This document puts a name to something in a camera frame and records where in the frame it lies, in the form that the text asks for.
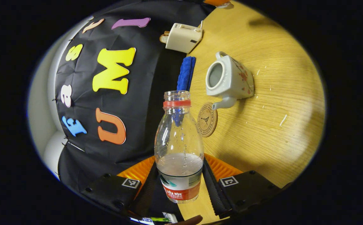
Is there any white floral teacup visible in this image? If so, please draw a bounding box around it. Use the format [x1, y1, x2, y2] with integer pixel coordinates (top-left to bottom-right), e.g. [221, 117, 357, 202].
[205, 51, 255, 110]

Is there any blue towel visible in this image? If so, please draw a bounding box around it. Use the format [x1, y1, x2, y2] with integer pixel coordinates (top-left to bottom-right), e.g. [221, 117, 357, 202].
[176, 56, 197, 91]

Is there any white flat device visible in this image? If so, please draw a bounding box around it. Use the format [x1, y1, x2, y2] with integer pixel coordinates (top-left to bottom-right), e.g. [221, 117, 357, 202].
[163, 212, 178, 223]

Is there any white toaster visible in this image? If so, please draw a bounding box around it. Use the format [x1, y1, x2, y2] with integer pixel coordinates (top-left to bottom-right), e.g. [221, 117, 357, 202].
[165, 23, 203, 53]

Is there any clear plastic water bottle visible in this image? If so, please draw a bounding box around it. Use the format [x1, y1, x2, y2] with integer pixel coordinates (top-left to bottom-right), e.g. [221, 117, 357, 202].
[154, 90, 205, 204]

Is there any round cork coaster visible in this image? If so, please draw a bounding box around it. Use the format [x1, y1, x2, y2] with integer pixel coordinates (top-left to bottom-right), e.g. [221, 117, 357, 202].
[197, 102, 218, 138]

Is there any computer monitor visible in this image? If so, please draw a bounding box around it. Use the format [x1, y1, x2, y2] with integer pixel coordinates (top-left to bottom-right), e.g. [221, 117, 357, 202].
[130, 216, 153, 225]

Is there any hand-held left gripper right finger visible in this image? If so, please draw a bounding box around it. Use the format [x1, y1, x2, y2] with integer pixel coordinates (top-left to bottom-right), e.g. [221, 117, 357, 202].
[202, 153, 284, 220]

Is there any black backdrop cloth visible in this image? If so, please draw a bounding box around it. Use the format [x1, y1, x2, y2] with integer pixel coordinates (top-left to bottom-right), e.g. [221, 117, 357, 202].
[55, 0, 215, 191]

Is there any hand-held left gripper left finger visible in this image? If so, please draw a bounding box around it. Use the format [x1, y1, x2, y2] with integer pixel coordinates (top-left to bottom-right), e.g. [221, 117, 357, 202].
[81, 156, 178, 220]

